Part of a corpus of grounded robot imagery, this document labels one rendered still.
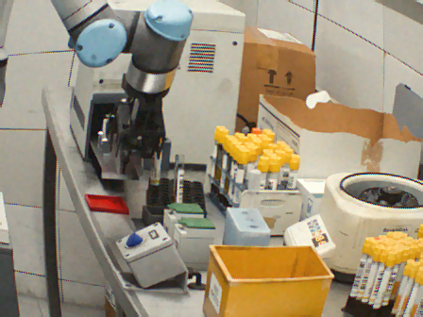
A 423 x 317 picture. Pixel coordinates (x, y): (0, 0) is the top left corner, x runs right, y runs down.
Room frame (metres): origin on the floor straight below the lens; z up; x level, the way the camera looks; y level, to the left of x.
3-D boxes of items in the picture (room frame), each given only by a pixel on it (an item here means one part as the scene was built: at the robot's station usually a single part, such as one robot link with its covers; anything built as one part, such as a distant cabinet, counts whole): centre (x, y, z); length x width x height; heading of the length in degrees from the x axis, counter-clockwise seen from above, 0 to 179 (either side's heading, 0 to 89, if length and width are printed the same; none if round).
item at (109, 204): (1.77, 0.16, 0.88); 0.07 x 0.07 x 0.01; 15
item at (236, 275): (1.30, -0.09, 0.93); 0.13 x 0.13 x 0.10; 11
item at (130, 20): (1.66, 0.19, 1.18); 0.11 x 0.11 x 0.08; 7
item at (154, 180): (1.81, 0.05, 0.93); 0.17 x 0.09 x 0.11; 4
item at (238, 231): (1.47, -0.06, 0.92); 0.10 x 0.07 x 0.10; 10
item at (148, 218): (1.67, 0.06, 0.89); 0.09 x 0.05 x 0.04; 105
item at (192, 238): (1.54, 0.01, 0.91); 0.05 x 0.04 x 0.07; 105
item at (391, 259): (1.31, -0.26, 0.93); 0.02 x 0.02 x 0.11
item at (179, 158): (1.74, 0.04, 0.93); 0.01 x 0.01 x 0.10; 4
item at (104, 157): (1.97, 0.17, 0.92); 0.21 x 0.07 x 0.05; 15
